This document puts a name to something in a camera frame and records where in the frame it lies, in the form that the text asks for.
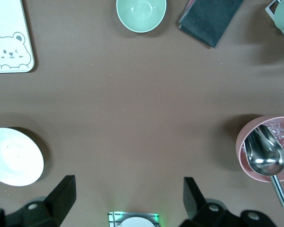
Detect pink bowl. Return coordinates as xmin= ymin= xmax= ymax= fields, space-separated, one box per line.
xmin=235 ymin=115 xmax=284 ymax=183

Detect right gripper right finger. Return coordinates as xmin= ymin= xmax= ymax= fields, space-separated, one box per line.
xmin=179 ymin=177 xmax=275 ymax=227

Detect pale green bowl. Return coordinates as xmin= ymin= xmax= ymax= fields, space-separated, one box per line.
xmin=115 ymin=0 xmax=168 ymax=33

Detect white round plate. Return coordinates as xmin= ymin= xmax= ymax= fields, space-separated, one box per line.
xmin=0 ymin=127 xmax=44 ymax=187

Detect cream bear print tray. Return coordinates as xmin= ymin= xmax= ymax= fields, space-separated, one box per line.
xmin=0 ymin=0 xmax=36 ymax=74

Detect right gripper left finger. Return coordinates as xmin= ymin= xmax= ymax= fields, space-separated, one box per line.
xmin=0 ymin=175 xmax=76 ymax=227

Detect dark grey folded cloth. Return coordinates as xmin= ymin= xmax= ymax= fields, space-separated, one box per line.
xmin=178 ymin=0 xmax=244 ymax=48

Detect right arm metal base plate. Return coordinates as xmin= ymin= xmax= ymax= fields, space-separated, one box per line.
xmin=107 ymin=211 xmax=160 ymax=227

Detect clear plastic ice cubes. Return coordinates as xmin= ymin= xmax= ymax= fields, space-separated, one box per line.
xmin=261 ymin=119 xmax=284 ymax=156

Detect metal scoop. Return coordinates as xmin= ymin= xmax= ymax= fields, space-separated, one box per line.
xmin=243 ymin=124 xmax=284 ymax=209

